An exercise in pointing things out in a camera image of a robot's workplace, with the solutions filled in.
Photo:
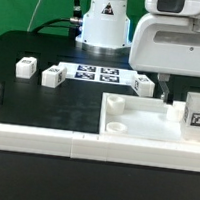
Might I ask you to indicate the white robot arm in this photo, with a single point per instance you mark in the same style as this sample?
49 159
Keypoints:
105 28

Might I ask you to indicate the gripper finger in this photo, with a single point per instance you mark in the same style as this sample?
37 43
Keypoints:
163 79

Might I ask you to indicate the white square tabletop part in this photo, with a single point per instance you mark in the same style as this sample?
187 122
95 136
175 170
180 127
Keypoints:
145 118

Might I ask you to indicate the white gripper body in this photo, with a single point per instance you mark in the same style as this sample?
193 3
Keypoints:
167 38

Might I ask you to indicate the white U-shaped fence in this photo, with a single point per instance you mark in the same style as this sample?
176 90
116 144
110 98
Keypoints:
104 147

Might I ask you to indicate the green backdrop curtain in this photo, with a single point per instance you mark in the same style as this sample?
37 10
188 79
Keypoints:
16 14

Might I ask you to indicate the fiducial marker sheet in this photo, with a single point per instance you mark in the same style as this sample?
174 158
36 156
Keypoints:
93 73

